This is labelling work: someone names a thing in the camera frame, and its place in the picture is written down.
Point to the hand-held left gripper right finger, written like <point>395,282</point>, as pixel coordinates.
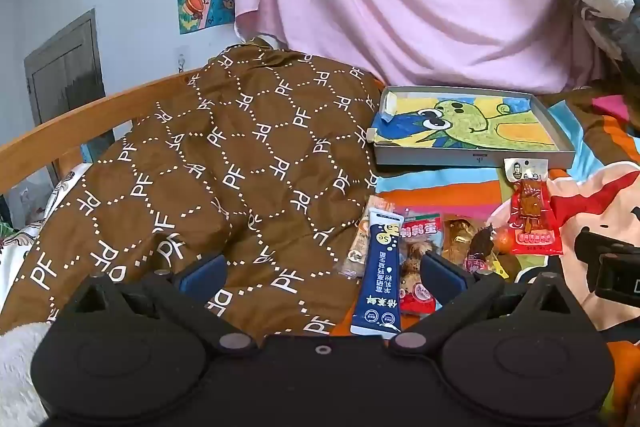
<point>440,278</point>

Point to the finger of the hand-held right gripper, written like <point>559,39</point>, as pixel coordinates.
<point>600,247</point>

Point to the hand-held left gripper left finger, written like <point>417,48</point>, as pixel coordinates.
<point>202,276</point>

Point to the gold foil snack packet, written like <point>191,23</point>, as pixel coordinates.
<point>457,239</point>

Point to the small dark candy packet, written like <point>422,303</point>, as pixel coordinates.
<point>480,252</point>

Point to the red quail egg packet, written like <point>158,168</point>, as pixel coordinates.
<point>420,227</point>

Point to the blue stick snack packet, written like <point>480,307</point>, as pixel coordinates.
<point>380,277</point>

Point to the red dried tofu packet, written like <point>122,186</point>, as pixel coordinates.
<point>532,207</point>

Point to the orange cake bar packet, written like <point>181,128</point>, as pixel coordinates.
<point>356,252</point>

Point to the grey tray with cartoon drawing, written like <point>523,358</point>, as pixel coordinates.
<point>475,157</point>

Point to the small orange round snack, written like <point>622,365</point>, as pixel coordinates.
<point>504,241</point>

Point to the colourful striped bed sheet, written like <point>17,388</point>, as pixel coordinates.
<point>440,187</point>

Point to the brown lettered quilt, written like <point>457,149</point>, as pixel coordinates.
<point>200,167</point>

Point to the white patterned sheet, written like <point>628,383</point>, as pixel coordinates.
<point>20,267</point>

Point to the white fluffy cloth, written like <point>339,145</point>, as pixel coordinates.
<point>20,372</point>

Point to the wooden bed rail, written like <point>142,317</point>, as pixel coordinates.
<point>75,122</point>

